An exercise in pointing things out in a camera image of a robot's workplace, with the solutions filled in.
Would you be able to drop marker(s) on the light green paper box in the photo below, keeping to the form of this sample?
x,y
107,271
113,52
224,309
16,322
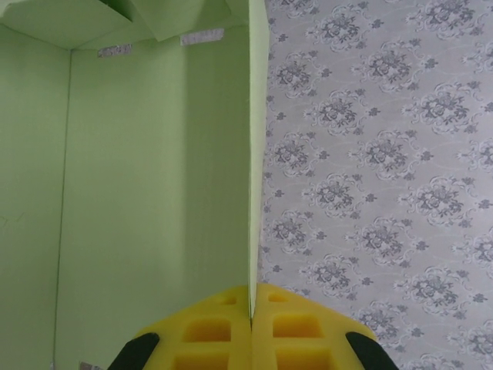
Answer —
x,y
135,173

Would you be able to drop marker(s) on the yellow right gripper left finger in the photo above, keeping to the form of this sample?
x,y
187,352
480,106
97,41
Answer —
x,y
215,327

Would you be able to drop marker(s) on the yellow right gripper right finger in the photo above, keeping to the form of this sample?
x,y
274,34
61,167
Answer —
x,y
296,331

